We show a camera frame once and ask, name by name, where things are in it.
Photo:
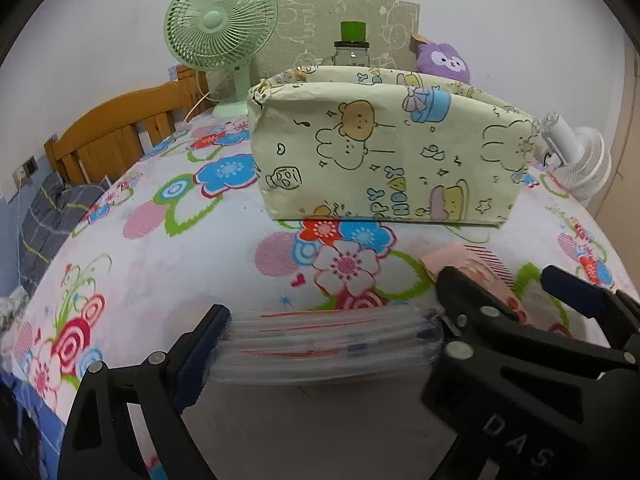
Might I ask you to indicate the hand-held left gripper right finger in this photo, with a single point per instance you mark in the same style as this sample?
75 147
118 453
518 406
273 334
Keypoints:
434 385

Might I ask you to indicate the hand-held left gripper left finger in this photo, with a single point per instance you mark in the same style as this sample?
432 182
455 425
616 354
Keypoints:
191 367

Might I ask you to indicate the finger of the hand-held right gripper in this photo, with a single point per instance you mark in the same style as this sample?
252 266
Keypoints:
480 305
575 287

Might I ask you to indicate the pink packet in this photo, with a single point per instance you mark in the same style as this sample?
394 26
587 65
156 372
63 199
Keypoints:
465 260

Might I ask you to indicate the clear plastic zip bag pack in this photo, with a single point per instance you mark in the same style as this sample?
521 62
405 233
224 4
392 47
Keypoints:
325 345

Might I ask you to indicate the cartoon print paper-wrapped box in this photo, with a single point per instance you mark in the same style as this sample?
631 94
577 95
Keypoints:
375 170

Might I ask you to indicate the floral printed bedsheet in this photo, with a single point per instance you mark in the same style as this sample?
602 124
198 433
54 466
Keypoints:
150 270

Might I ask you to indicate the white desk fan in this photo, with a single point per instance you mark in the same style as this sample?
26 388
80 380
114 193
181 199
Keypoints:
585 160

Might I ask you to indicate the beige door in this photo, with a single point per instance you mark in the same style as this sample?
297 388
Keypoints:
622 135

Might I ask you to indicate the grey plaid blanket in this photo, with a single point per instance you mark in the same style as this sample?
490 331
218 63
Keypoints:
45 220

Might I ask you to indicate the purple plush toy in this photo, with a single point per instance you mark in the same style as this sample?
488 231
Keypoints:
445 62

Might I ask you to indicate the wooden headboard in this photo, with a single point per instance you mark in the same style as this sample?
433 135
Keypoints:
110 130

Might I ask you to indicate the glass jar green lid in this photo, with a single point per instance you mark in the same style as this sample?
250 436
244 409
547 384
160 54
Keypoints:
350 55

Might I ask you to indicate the grey bear print board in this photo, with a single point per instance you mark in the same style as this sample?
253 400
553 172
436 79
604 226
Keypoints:
310 25

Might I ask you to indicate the green desk fan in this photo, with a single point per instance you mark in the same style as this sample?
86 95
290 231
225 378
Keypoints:
210 20

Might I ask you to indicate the wall socket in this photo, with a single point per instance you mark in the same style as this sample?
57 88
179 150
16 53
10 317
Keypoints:
27 167

